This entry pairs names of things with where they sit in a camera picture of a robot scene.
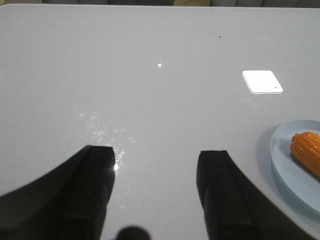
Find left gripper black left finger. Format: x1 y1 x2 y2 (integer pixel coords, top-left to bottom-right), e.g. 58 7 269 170
0 145 115 240

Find orange plastic corn cob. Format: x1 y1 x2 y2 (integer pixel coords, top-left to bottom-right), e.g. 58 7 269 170
290 131 320 178

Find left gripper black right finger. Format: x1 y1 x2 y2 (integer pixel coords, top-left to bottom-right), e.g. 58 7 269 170
196 150 313 240

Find light blue round plate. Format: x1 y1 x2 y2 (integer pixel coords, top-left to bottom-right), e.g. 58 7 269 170
270 119 320 214

